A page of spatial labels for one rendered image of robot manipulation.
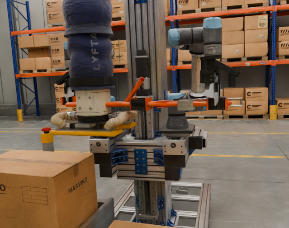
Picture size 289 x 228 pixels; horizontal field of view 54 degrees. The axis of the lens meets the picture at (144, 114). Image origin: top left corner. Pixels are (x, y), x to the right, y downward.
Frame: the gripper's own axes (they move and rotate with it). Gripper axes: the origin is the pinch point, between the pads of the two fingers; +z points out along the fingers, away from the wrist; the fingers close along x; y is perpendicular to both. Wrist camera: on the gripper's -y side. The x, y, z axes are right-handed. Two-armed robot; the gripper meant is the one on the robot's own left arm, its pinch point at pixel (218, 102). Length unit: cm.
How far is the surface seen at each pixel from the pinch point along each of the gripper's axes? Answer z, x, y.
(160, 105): 0.6, 3.9, 25.0
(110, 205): 69, -29, 71
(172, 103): 0.1, 3.8, 19.6
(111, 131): 11.2, 14.5, 45.1
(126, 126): 12.0, -3.1, 45.1
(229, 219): 127, -140, 4
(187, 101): -0.9, 3.8, 12.7
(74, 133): 12, 16, 63
